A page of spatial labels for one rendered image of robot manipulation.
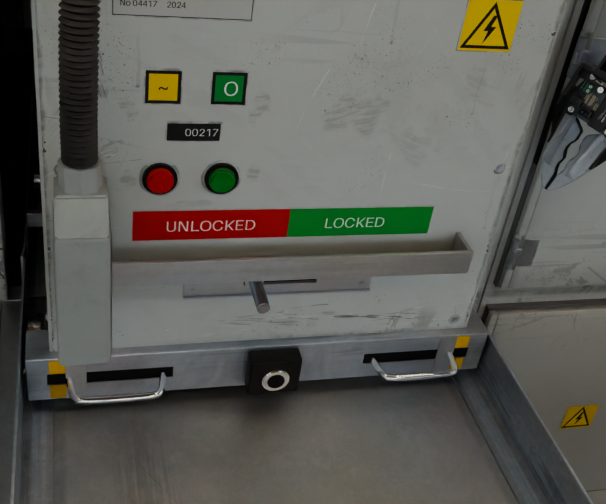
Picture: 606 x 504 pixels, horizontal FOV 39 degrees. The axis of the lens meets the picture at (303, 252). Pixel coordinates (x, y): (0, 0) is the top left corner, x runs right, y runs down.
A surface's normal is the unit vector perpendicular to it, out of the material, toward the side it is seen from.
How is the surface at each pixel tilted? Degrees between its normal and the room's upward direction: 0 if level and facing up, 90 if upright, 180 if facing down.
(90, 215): 61
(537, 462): 90
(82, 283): 90
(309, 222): 90
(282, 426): 0
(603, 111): 73
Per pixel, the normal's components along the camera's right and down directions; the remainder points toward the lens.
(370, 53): 0.23, 0.58
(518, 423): -0.96, 0.03
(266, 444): 0.13, -0.81
